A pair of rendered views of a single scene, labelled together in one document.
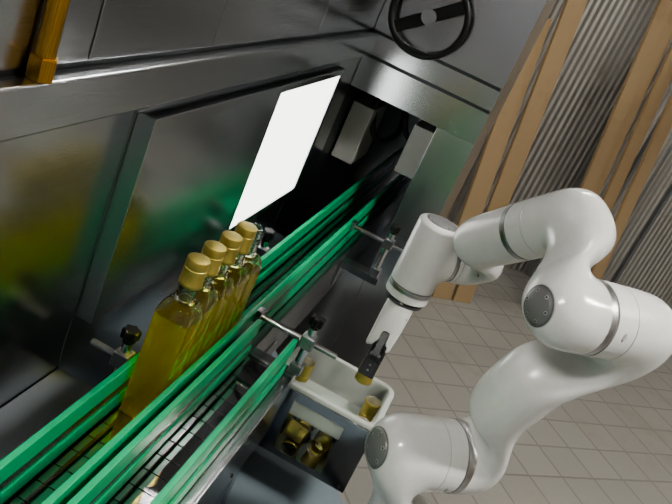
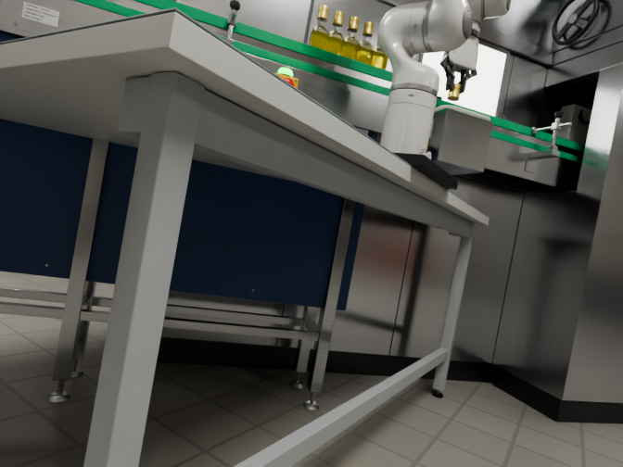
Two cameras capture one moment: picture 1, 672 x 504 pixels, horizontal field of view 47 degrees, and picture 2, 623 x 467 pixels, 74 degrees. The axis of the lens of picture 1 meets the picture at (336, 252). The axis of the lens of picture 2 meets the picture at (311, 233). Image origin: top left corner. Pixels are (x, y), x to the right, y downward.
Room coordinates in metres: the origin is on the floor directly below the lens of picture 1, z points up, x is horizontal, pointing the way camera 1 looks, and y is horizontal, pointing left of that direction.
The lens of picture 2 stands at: (0.41, -1.16, 0.59)
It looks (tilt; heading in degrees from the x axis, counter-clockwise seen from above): 1 degrees down; 63
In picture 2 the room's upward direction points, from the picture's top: 10 degrees clockwise
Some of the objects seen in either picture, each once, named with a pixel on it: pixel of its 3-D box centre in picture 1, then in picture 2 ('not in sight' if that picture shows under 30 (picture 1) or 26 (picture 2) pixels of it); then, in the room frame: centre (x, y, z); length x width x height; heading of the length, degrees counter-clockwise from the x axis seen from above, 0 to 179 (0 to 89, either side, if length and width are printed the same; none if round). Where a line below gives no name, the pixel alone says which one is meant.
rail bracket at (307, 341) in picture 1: (295, 338); not in sight; (1.25, 0.00, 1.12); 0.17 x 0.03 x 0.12; 82
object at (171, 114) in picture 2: not in sight; (375, 328); (1.07, -0.30, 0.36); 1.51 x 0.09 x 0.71; 31
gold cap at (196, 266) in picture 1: (194, 271); (323, 13); (0.97, 0.17, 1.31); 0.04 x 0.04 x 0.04
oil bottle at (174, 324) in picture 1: (163, 356); (314, 57); (0.97, 0.17, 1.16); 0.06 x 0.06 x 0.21; 81
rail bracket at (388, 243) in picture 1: (371, 257); (548, 142); (1.89, -0.09, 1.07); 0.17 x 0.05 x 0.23; 82
